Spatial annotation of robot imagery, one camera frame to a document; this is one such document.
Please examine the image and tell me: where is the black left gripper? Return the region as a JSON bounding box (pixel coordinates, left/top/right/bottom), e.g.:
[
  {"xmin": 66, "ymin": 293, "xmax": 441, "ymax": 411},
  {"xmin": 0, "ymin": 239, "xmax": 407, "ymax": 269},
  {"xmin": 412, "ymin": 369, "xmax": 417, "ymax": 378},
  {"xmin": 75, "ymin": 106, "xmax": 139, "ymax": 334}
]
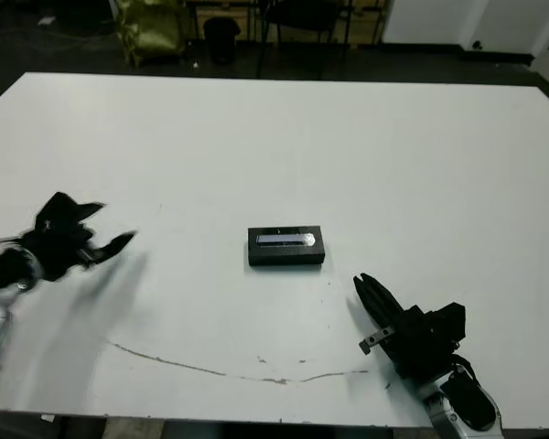
[{"xmin": 24, "ymin": 201, "xmax": 139, "ymax": 282}]

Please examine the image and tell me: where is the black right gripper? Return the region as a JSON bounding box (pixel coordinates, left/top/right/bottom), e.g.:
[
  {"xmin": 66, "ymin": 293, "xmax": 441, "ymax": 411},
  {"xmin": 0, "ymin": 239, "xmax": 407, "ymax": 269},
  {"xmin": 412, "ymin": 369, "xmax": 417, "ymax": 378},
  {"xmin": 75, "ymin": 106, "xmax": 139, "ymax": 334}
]
[{"xmin": 352, "ymin": 272, "xmax": 455, "ymax": 384}]

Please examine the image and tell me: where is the black box lid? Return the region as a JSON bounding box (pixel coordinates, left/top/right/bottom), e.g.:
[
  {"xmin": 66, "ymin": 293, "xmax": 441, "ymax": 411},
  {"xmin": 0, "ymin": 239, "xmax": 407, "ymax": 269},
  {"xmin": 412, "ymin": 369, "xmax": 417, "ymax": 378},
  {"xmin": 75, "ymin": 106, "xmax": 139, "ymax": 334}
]
[{"xmin": 246, "ymin": 224, "xmax": 326, "ymax": 267}]

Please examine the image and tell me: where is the yellow-green plastic bag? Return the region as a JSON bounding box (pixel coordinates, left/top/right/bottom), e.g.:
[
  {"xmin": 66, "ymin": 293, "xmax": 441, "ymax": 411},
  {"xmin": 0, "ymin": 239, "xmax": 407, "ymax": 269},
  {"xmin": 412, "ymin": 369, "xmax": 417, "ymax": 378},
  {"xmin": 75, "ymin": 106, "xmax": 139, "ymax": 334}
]
[{"xmin": 113, "ymin": 0, "xmax": 188, "ymax": 68}]

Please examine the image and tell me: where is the black trash bin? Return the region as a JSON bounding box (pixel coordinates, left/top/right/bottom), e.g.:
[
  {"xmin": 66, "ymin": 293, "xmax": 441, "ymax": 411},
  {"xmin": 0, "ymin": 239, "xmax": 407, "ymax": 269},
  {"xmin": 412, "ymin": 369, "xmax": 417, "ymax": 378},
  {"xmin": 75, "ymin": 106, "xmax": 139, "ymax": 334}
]
[{"xmin": 203, "ymin": 16, "xmax": 242, "ymax": 65}]

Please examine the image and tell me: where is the wooden crates stack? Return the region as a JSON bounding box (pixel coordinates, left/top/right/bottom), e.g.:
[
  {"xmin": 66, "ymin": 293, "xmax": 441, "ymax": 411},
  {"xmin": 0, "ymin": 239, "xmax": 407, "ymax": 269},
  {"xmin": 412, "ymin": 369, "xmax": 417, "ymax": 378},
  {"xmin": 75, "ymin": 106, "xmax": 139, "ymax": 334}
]
[{"xmin": 187, "ymin": 0, "xmax": 390, "ymax": 45}]

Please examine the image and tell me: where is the black office chair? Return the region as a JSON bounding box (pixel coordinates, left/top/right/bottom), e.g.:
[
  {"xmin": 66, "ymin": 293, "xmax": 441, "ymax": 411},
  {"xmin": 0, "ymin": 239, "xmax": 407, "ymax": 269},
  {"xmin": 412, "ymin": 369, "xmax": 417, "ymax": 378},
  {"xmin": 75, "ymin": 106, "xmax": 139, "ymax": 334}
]
[{"xmin": 255, "ymin": 0, "xmax": 353, "ymax": 79}]

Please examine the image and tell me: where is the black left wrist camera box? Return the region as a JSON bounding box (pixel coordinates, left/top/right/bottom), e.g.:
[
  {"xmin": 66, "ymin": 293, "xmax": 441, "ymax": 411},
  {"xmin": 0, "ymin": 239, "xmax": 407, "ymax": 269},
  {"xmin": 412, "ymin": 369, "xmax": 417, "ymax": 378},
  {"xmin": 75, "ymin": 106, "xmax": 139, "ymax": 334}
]
[{"xmin": 35, "ymin": 191, "xmax": 81, "ymax": 230}]

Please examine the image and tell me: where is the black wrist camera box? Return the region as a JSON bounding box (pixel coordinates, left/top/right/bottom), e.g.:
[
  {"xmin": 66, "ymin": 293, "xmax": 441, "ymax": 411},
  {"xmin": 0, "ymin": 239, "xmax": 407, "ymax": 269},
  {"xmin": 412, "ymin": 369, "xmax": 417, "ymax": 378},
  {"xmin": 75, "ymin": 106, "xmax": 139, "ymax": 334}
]
[
  {"xmin": 35, "ymin": 191, "xmax": 81, "ymax": 230},
  {"xmin": 427, "ymin": 301, "xmax": 467, "ymax": 344}
]

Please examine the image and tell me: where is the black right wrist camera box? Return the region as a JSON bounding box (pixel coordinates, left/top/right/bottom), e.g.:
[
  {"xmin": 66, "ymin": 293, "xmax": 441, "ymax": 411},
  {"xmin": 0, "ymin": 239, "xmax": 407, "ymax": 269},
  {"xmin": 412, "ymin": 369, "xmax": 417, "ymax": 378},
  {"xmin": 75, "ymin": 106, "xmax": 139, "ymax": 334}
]
[{"xmin": 427, "ymin": 301, "xmax": 467, "ymax": 344}]

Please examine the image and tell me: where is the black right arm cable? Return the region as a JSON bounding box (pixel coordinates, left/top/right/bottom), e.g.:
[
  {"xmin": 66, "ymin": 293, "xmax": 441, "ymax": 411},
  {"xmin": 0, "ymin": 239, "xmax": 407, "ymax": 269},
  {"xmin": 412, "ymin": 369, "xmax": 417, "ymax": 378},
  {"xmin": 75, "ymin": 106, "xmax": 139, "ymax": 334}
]
[{"xmin": 452, "ymin": 354, "xmax": 479, "ymax": 385}]

